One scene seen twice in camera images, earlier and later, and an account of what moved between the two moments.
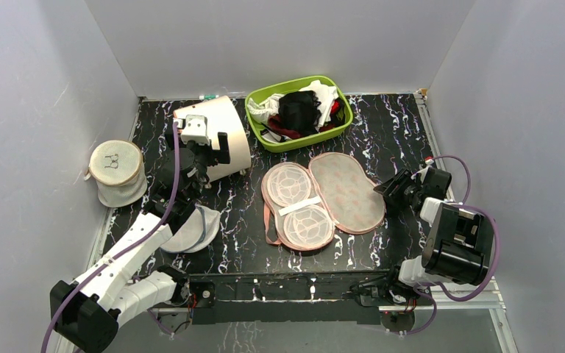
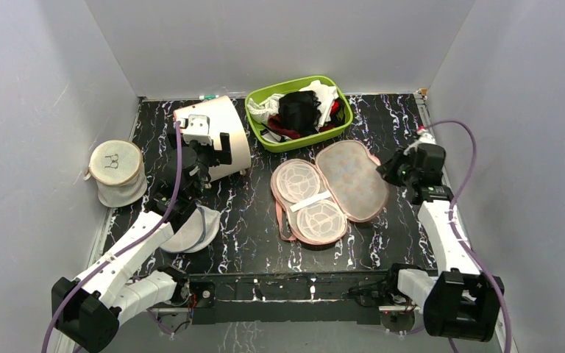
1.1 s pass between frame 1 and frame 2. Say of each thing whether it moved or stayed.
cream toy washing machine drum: stayed
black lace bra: stayed
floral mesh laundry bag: moved
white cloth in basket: stayed
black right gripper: moved
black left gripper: stayed
